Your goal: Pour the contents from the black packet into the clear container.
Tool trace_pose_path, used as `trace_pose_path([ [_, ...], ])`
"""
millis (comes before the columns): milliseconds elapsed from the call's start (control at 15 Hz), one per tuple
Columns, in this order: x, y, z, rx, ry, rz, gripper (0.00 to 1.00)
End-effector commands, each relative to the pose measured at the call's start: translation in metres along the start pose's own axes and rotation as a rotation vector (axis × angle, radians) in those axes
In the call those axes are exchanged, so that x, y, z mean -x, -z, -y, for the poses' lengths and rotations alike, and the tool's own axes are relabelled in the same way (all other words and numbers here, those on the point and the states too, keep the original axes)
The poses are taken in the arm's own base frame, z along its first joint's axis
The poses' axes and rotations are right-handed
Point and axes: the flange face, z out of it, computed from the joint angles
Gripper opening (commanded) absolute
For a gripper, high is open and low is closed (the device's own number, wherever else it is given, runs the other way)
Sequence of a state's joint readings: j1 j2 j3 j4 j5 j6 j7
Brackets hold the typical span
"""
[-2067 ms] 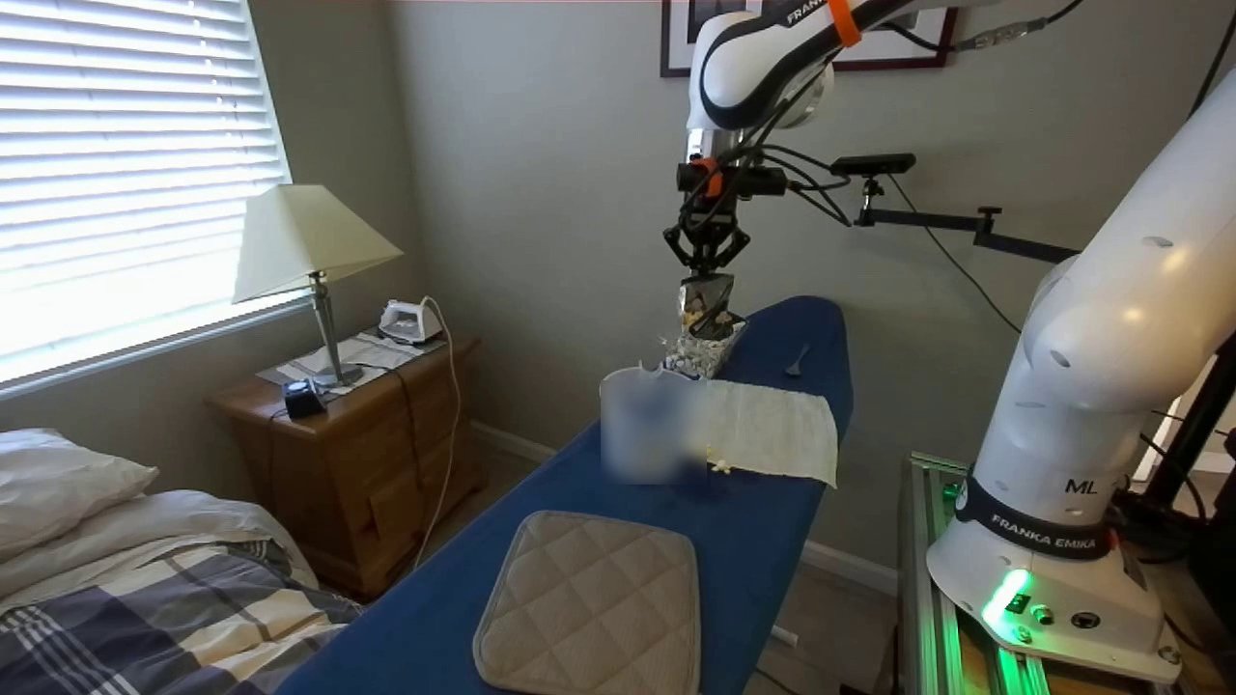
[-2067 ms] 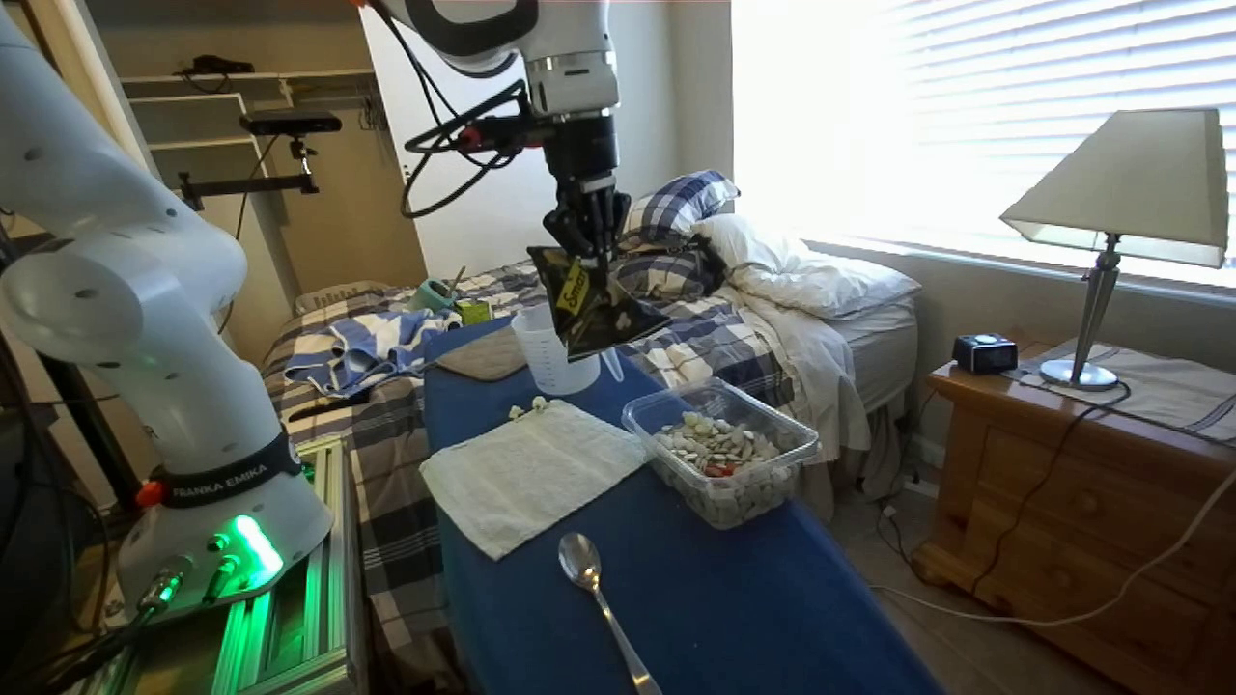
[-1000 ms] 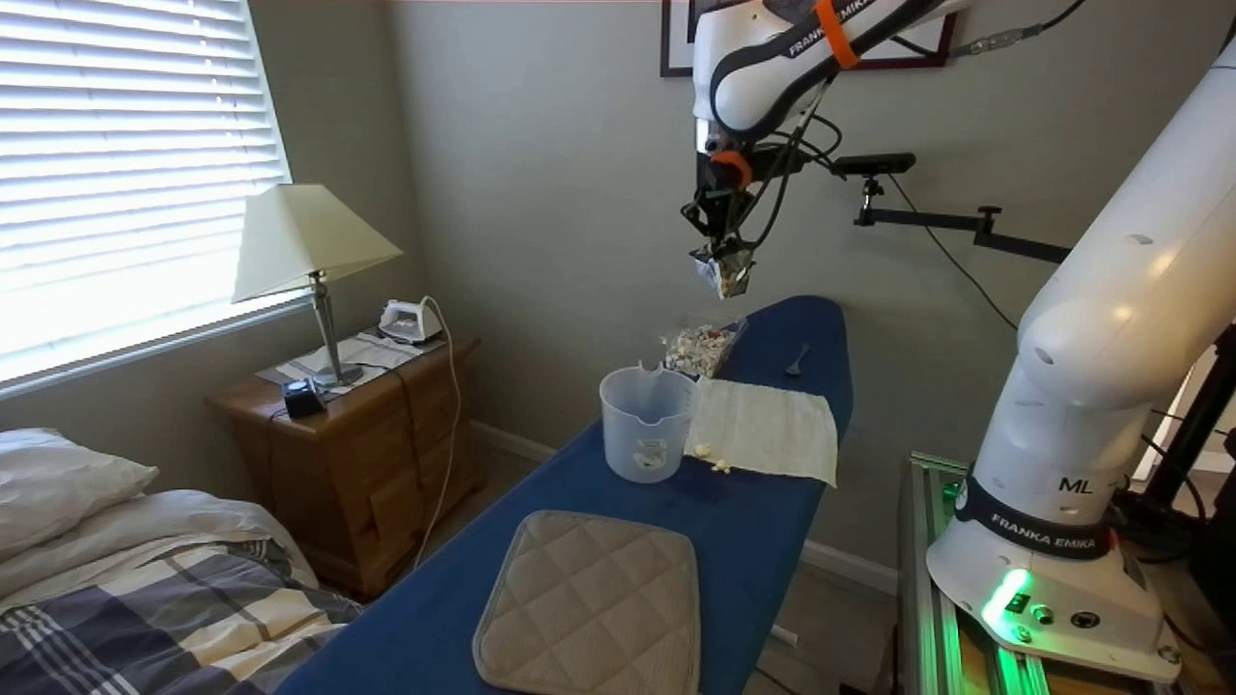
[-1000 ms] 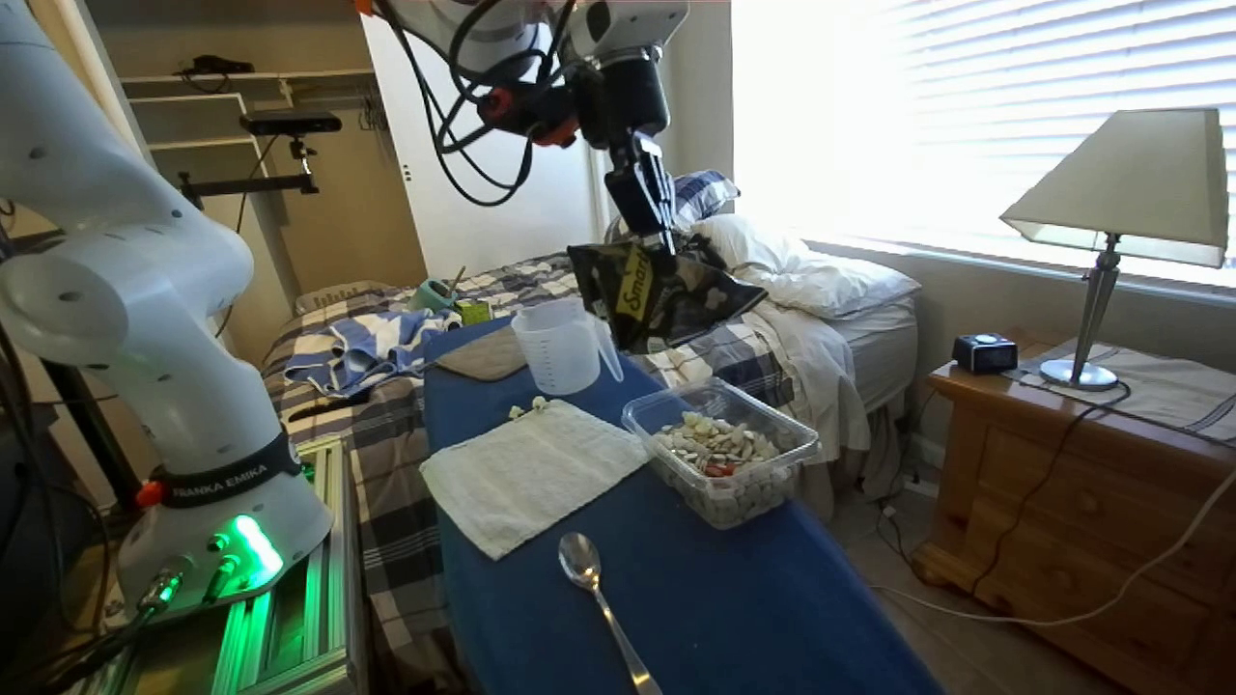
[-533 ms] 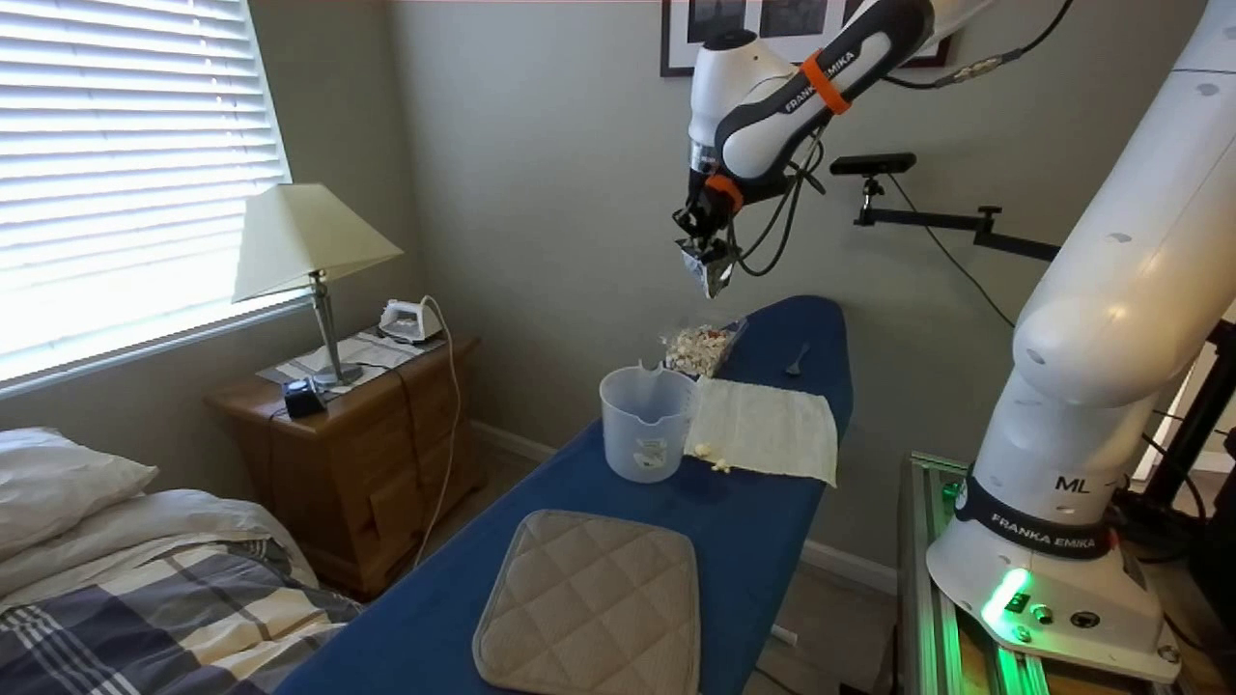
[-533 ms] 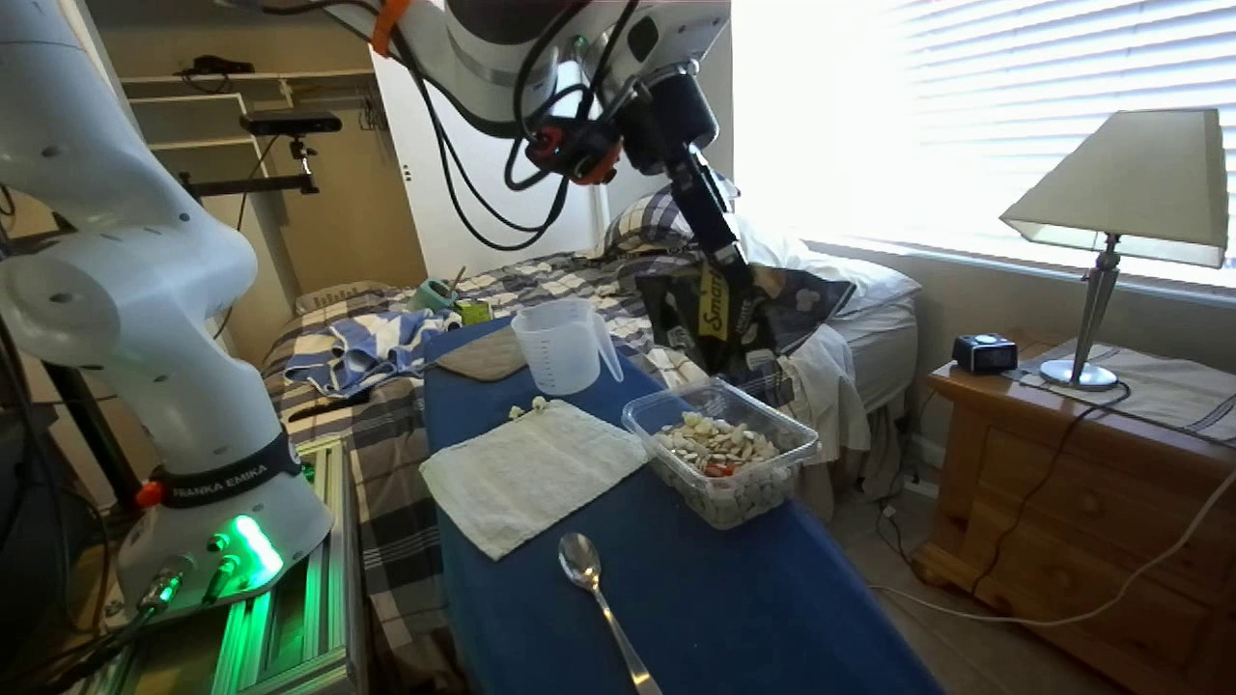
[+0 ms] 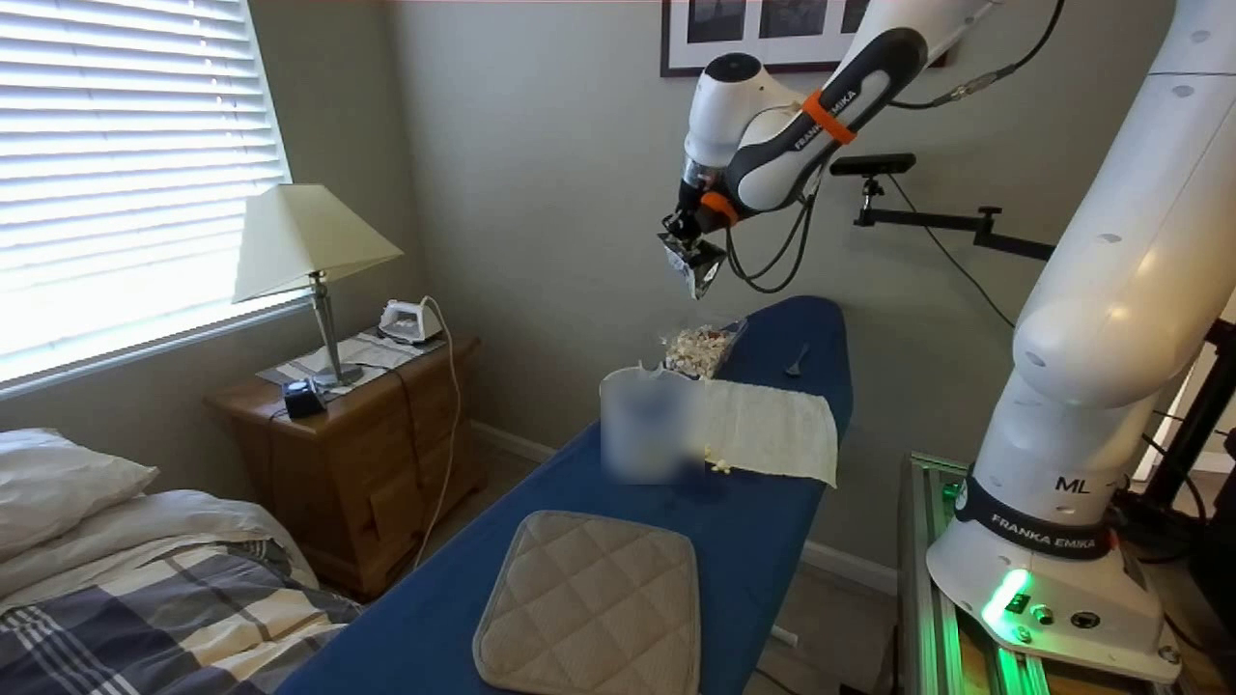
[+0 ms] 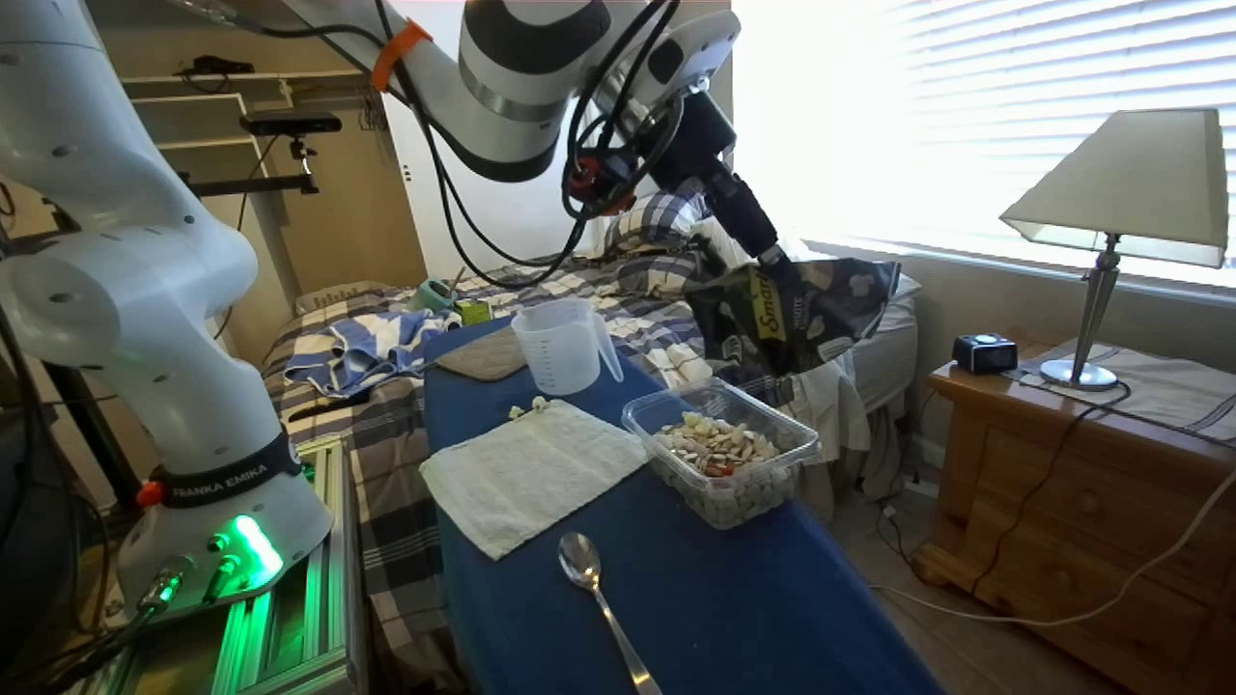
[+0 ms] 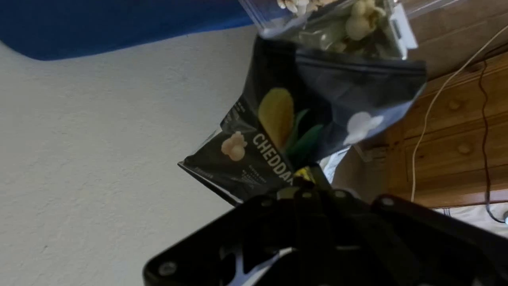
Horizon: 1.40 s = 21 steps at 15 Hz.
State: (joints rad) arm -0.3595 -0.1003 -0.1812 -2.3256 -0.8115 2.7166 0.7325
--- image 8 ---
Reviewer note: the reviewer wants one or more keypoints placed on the white closet shelf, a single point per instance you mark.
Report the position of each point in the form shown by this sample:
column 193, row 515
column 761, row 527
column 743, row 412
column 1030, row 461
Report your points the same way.
column 243, row 84

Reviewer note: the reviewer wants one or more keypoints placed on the loose popcorn piece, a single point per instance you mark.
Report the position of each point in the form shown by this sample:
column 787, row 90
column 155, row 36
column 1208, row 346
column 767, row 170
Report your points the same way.
column 519, row 412
column 538, row 408

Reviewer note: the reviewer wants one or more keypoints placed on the beige quilted pot holder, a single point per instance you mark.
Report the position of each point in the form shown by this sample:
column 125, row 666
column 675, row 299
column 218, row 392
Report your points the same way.
column 479, row 356

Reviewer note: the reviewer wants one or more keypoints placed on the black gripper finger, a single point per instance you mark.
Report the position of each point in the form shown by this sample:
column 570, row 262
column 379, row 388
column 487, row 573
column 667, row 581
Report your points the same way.
column 760, row 218
column 746, row 228

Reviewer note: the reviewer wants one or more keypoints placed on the table lamp with cream shade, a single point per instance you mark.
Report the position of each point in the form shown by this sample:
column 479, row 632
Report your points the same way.
column 1123, row 178

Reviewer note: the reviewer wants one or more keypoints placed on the metal spoon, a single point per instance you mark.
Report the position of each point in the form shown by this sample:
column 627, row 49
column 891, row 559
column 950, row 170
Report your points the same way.
column 580, row 563

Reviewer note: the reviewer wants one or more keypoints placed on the white window blinds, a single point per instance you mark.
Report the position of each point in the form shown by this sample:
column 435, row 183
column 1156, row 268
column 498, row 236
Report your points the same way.
column 1030, row 116

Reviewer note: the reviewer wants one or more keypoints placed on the blue ironing board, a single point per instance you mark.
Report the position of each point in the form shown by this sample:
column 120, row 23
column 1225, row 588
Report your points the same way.
column 719, row 605

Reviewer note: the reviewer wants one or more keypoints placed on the white cloth towel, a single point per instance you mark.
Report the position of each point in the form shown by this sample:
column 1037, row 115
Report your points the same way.
column 525, row 476

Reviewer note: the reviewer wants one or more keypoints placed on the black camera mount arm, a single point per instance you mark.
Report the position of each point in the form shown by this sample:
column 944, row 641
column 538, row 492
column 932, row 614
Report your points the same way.
column 292, row 125

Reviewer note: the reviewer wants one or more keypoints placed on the papers on nightstand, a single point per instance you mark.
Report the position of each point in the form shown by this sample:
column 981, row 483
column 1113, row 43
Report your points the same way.
column 1160, row 392

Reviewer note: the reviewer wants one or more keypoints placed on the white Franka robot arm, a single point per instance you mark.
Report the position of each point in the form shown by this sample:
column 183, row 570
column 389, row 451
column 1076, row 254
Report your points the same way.
column 129, row 285

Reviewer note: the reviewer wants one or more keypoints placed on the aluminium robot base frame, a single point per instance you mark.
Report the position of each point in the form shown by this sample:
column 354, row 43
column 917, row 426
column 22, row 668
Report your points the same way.
column 296, row 632

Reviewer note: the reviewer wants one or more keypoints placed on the blue crumpled garment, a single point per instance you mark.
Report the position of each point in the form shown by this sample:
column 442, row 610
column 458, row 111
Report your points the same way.
column 374, row 343

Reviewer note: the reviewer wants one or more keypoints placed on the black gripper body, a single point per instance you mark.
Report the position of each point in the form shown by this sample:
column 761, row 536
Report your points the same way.
column 698, row 147

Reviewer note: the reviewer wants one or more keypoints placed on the clear plastic measuring cup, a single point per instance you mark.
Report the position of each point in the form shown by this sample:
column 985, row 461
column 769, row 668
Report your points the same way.
column 567, row 349

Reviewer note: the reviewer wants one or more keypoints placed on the wooden nightstand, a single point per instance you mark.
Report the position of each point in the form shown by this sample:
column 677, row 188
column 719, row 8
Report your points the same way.
column 1093, row 515

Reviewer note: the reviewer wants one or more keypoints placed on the small black clock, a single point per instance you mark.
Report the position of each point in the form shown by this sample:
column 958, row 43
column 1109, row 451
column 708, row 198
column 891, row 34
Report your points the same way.
column 985, row 353

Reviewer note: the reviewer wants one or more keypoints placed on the clear rectangular plastic container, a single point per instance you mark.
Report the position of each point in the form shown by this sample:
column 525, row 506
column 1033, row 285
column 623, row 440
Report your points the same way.
column 719, row 458

